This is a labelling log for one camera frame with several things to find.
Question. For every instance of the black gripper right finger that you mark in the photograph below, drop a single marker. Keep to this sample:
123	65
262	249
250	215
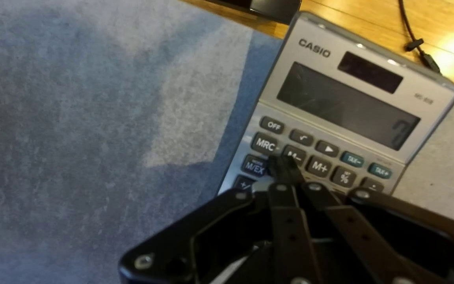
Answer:
362	237

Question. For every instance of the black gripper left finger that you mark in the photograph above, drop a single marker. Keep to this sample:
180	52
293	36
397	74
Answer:
290	230

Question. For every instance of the grey Casio calculator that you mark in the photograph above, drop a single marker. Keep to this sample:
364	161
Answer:
342	104

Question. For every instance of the black floor object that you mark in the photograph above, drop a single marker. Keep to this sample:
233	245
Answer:
268	8

